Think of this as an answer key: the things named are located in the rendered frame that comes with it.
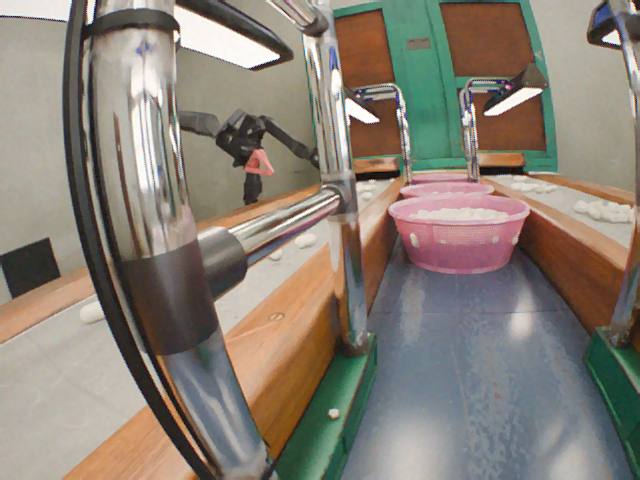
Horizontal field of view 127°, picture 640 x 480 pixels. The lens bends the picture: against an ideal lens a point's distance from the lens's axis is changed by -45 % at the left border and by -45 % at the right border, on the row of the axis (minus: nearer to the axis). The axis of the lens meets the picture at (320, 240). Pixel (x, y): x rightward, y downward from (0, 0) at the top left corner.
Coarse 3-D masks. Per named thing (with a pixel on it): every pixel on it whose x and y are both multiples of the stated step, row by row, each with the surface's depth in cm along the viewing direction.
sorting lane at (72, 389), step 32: (320, 224) 59; (288, 256) 41; (256, 288) 31; (64, 320) 25; (224, 320) 25; (0, 352) 16; (32, 352) 18; (64, 352) 19; (96, 352) 19; (0, 384) 12; (32, 384) 13; (64, 384) 14; (96, 384) 15; (128, 384) 16; (0, 416) 9; (32, 416) 10; (64, 416) 11; (96, 416) 12; (128, 416) 13; (0, 448) 6; (32, 448) 8; (64, 448) 9
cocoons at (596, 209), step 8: (504, 176) 110; (520, 176) 103; (512, 184) 80; (520, 184) 81; (528, 184) 77; (536, 184) 77; (544, 184) 75; (536, 192) 68; (576, 208) 43; (584, 208) 41; (592, 208) 40; (600, 208) 40; (608, 208) 38; (616, 208) 41; (624, 208) 36; (632, 208) 36; (592, 216) 37; (600, 216) 36; (608, 216) 34; (616, 216) 33; (624, 216) 32; (632, 216) 31
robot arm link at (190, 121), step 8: (184, 112) 70; (192, 112) 70; (200, 112) 71; (184, 120) 70; (192, 120) 70; (200, 120) 71; (216, 120) 73; (184, 128) 71; (192, 128) 71; (200, 128) 72; (208, 136) 79
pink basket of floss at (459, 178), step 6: (432, 174) 125; (438, 174) 124; (444, 174) 123; (450, 174) 121; (456, 174) 118; (462, 174) 114; (414, 180) 110; (420, 180) 106; (426, 180) 104; (432, 180) 103; (438, 180) 102; (444, 180) 101; (450, 180) 101; (456, 180) 101; (462, 180) 102; (450, 186) 102; (456, 186) 103; (426, 192) 108; (438, 192) 105; (450, 192) 104; (456, 192) 104
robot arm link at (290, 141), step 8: (264, 120) 113; (272, 120) 116; (272, 128) 115; (280, 128) 114; (280, 136) 115; (288, 136) 114; (288, 144) 115; (296, 144) 114; (304, 144) 114; (296, 152) 115
